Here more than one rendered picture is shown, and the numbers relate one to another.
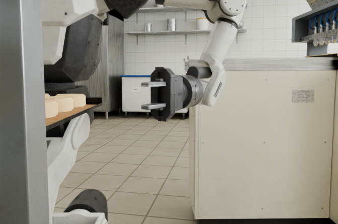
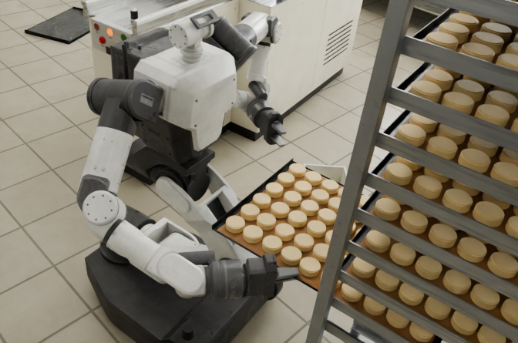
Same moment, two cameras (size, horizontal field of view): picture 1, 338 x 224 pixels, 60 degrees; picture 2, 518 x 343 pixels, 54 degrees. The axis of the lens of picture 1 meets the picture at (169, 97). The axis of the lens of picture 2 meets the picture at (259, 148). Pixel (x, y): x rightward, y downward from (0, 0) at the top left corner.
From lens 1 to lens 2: 158 cm
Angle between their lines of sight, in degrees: 62
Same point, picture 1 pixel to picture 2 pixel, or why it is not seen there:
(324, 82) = (232, 11)
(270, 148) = not seen: hidden behind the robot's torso
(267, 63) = (196, 6)
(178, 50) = not seen: outside the picture
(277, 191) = not seen: hidden behind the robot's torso
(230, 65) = (170, 18)
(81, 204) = (142, 222)
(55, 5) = (227, 100)
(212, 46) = (261, 68)
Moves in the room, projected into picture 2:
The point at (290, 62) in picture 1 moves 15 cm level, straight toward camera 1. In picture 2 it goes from (212, 0) to (227, 11)
